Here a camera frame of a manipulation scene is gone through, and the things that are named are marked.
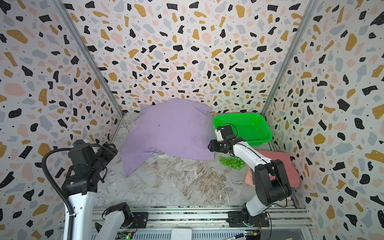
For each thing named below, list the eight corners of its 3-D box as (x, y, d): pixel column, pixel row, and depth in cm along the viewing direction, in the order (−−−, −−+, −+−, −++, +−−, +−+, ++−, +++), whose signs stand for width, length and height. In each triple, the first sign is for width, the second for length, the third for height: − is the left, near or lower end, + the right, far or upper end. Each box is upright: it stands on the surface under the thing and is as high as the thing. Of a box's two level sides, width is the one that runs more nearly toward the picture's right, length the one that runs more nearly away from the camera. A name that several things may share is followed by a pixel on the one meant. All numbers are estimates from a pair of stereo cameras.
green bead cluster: (218, 167, 94) (219, 163, 90) (219, 159, 98) (220, 155, 94) (243, 170, 94) (245, 166, 89) (242, 161, 97) (244, 157, 93)
